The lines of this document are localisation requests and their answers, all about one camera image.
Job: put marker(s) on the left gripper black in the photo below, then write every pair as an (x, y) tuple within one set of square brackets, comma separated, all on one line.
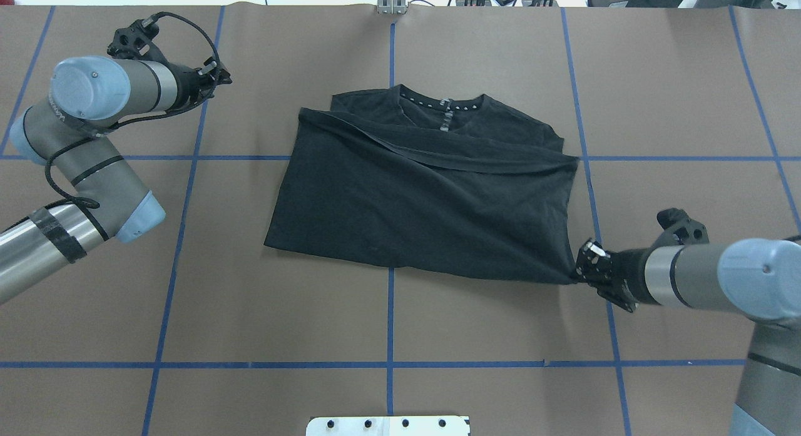
[(186, 86)]

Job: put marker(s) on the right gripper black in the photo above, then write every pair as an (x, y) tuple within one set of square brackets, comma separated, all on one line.
[(629, 268)]

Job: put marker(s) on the black graphic t-shirt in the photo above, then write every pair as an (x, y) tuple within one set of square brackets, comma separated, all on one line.
[(392, 178)]

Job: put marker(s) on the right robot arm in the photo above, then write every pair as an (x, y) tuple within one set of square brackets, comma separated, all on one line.
[(756, 278)]

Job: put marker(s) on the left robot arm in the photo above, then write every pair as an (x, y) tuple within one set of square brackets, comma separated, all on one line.
[(101, 196)]

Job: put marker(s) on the brown paper table cover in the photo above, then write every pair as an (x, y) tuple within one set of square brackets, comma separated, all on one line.
[(668, 108)]

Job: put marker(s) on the blue tape line crosswise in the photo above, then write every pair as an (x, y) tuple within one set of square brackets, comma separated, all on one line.
[(429, 364)]

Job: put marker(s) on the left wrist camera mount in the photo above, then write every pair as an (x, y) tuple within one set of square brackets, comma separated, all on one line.
[(133, 42)]

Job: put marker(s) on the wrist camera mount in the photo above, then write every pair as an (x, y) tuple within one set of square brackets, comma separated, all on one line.
[(679, 229), (133, 42)]

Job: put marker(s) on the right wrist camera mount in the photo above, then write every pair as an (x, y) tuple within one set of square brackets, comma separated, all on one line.
[(679, 229)]

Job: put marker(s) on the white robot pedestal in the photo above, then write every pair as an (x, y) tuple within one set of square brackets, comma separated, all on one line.
[(390, 425)]

